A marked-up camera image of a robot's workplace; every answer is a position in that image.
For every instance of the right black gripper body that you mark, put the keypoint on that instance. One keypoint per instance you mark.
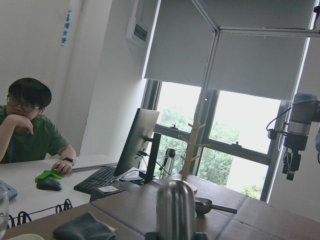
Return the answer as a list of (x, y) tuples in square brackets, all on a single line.
[(295, 142)]

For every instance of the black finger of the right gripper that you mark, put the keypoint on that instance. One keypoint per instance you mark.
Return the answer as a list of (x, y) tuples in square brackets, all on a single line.
[(291, 163)]

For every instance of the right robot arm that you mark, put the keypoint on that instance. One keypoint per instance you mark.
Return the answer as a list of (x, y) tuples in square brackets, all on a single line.
[(305, 110)]

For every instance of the wooden mug tree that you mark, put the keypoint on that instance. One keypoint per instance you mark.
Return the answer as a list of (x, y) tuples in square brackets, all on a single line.
[(188, 158)]

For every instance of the metal scoop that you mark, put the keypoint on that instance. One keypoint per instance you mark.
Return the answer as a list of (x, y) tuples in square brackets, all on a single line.
[(204, 206)]

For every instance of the steel bottle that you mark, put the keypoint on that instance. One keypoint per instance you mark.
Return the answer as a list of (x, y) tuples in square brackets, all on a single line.
[(175, 211)]

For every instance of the computer monitor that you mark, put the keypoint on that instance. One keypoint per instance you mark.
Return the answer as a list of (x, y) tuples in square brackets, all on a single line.
[(140, 135)]

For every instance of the black keyboard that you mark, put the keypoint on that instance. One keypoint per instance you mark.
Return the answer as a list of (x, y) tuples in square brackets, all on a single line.
[(102, 177)]

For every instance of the dark grey folded cloth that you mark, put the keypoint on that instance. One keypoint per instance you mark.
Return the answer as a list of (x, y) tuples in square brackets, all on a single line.
[(84, 227)]

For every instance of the black computer mouse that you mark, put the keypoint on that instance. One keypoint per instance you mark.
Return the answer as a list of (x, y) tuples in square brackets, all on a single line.
[(49, 183)]

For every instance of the green plastic toy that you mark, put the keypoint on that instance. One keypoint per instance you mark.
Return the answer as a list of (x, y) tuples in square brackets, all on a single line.
[(48, 174)]

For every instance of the person in green shirt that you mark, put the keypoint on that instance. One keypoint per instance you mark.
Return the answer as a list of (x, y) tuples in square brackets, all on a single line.
[(26, 134)]

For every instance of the clear wine glass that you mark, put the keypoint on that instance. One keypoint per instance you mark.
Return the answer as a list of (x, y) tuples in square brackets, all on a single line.
[(4, 210)]

